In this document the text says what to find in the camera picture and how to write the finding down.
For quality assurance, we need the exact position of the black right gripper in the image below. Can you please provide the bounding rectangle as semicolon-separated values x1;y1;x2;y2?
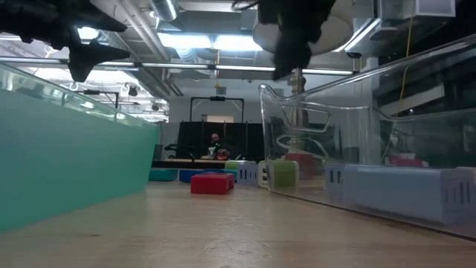
256;0;338;82

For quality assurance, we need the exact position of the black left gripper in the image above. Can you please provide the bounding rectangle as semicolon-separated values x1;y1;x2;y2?
0;0;132;83

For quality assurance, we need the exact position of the clear plastic bin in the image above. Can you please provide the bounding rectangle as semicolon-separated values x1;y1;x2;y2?
259;32;476;241

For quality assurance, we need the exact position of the red plastic block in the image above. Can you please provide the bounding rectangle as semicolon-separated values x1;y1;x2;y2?
285;153;315;180

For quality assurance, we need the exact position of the small green block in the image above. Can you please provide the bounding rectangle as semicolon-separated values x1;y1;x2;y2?
259;159;300;189
224;159;257;171

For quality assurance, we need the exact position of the green translucent tray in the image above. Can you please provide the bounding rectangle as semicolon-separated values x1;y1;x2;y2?
0;61;161;234

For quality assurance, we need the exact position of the light blue slotted block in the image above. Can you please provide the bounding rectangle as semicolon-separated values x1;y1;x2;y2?
236;163;260;188
325;163;476;226

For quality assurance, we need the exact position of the teal plastic block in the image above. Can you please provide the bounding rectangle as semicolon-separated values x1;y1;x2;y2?
208;168;238;182

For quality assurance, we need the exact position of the red eraser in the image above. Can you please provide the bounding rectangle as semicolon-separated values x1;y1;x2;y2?
190;172;236;196

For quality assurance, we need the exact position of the teal pencil sharpener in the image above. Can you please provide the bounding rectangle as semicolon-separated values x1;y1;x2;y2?
148;167;180;182

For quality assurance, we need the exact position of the white shade table lamp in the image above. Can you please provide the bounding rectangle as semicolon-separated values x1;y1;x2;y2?
252;0;354;150

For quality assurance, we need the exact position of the bright ceiling light panel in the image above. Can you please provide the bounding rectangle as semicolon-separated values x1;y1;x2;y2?
158;32;263;52

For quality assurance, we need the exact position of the long shiny horizontal bar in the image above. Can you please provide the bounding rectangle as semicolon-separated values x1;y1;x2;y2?
0;55;356;75

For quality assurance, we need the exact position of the person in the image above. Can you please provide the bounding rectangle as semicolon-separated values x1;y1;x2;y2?
208;133;231;160

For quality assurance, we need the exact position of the black curtain backdrop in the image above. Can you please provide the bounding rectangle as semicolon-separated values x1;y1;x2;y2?
175;121;266;162

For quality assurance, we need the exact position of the white ceiling vent unit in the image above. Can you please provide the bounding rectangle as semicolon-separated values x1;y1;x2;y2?
379;0;457;20

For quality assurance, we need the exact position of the background work table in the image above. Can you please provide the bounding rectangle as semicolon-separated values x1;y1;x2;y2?
151;159;257;169

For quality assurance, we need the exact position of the silver ceiling duct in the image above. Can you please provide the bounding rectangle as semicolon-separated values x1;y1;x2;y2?
150;0;180;22

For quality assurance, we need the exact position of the black gantry frame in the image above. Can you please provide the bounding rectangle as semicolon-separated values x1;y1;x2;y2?
189;96;245;123

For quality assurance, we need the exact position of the yellow hanging cable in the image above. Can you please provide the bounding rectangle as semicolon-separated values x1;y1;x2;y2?
396;14;415;111

